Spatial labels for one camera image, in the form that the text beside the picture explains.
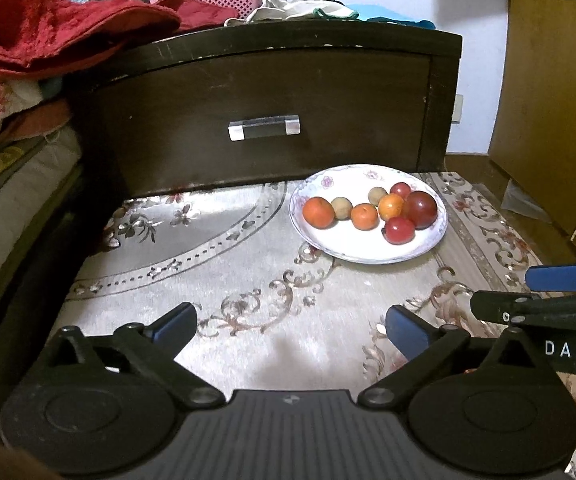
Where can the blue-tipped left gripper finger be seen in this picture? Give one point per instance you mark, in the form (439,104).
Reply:
(552,278)

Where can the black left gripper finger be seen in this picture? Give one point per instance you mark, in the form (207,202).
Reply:
(525,310)
(151,350)
(432,353)

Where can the large dark red tomato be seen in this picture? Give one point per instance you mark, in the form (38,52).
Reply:
(421,209)

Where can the orange tangerine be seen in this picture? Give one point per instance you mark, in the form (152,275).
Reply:
(318,213)
(390,206)
(364,217)

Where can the brown longan back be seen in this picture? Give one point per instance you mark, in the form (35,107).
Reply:
(376,194)

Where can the brown longan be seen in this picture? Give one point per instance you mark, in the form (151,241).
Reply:
(376,194)
(342,208)

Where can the small red cherry tomato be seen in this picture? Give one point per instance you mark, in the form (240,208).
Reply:
(401,189)

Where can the brown longan front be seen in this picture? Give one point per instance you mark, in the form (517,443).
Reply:
(342,208)

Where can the floral beige table cloth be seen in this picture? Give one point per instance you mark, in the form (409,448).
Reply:
(274,312)

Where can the wooden cabinet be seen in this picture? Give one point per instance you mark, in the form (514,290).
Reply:
(534,139)

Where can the white floral plate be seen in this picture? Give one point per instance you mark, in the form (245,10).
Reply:
(342,240)

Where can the stack of folded bedding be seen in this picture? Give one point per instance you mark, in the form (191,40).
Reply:
(37,151)

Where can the dark wooden nightstand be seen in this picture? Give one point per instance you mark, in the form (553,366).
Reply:
(156,116)

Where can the red velvet blanket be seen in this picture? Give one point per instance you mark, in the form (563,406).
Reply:
(49,38)

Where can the white and teal cloths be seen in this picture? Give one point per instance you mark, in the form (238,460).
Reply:
(328,10)

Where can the silver drawer handle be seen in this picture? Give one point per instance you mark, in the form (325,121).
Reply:
(264,127)

